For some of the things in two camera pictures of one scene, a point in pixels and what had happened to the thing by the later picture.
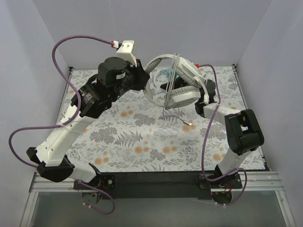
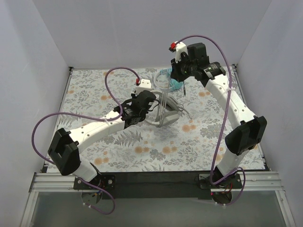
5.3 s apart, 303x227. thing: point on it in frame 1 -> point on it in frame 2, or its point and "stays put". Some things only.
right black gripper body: x=209 y=88 -> x=176 y=74
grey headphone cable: x=174 y=67 -> x=164 y=109
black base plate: x=159 y=185 stays put
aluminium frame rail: x=40 y=185 stays put
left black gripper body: x=141 y=77 -> x=148 y=104
